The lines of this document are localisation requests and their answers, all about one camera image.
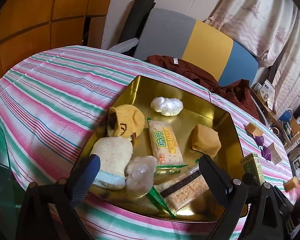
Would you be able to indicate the pearly white plastic ball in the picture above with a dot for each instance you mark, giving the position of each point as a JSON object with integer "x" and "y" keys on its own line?
{"x": 167, "y": 106}

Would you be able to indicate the wooden wardrobe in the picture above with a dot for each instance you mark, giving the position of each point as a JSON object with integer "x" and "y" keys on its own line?
{"x": 31, "y": 26}

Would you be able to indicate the translucent plastic bag ball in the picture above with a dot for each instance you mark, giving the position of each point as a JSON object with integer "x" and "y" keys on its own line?
{"x": 140, "y": 176}

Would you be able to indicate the dark red garment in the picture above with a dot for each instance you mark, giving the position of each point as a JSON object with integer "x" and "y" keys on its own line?
{"x": 238, "y": 92}

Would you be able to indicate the white blue medicine box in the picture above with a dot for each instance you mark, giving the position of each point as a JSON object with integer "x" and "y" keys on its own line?
{"x": 266, "y": 91}

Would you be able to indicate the white sock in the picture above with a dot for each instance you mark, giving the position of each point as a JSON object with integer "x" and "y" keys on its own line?
{"x": 115, "y": 154}

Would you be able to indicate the grey yellow blue chair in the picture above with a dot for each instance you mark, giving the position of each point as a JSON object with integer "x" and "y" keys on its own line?
{"x": 170, "y": 33}

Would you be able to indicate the patterned pink curtain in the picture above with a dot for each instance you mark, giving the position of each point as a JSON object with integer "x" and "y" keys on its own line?
{"x": 270, "y": 30}

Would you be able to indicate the green yellow tea box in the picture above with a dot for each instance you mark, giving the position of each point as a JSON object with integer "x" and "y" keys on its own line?
{"x": 251, "y": 165}

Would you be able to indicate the black rolled mat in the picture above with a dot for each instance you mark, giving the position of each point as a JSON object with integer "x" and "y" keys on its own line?
{"x": 134, "y": 24}

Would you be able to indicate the yellow bear sock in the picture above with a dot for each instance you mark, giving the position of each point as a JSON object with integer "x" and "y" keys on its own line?
{"x": 125, "y": 121}

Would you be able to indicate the purple wrapper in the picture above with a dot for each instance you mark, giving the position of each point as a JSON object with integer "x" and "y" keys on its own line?
{"x": 265, "y": 152}

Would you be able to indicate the wooden desk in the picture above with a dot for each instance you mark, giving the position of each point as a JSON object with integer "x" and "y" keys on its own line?
{"x": 267, "y": 117}

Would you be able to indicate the large yellow sponge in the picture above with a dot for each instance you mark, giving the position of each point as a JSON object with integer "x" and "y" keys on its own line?
{"x": 291, "y": 184}

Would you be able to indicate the white cardboard box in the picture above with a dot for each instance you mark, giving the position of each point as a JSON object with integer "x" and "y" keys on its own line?
{"x": 275, "y": 155}

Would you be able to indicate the striped bed cover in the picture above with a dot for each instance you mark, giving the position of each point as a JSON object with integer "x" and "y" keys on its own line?
{"x": 52, "y": 101}

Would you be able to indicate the Weidan cracker packet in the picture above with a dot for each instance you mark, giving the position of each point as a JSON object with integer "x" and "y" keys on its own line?
{"x": 165, "y": 147}

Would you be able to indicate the tall yellow sponge block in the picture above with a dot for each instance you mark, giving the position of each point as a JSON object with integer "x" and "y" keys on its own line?
{"x": 205, "y": 140}

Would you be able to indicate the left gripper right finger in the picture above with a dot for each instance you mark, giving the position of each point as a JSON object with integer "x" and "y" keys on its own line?
{"x": 217, "y": 180}

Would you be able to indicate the brown striped cracker packet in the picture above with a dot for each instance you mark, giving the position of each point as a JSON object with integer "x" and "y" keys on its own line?
{"x": 177, "y": 193}

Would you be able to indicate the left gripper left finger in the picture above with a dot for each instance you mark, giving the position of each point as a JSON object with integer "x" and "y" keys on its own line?
{"x": 82, "y": 178}

